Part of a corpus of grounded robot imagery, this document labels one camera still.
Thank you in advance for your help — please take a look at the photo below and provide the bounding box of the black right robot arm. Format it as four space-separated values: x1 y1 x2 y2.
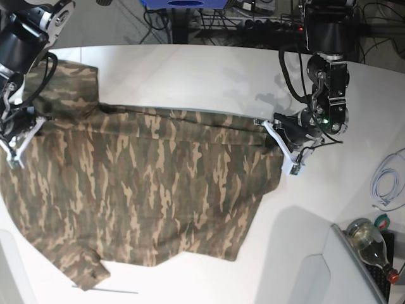
1 1 75 142

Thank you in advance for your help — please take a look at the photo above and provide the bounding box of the green tape roll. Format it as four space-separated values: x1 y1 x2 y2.
374 213 390 231

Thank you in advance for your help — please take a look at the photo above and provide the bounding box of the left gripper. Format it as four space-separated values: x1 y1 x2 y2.
273 113 321 151

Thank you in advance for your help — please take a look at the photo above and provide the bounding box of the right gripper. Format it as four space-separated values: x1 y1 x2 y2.
1 112 35 143

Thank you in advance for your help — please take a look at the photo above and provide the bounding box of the clear plastic bottle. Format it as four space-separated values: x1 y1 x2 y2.
346 218 399 284

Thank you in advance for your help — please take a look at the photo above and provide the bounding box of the blue box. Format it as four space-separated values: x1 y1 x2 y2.
140 0 228 10

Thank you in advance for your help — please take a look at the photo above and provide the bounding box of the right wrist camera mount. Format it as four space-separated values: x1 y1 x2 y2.
1 117 47 169

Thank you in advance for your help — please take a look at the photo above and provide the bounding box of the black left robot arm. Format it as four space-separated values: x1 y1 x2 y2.
273 1 356 151

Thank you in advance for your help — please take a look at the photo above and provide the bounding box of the white coiled cable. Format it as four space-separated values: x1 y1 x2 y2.
370 148 405 211

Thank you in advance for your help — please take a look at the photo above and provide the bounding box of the camouflage t-shirt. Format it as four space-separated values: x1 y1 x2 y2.
1 61 284 290

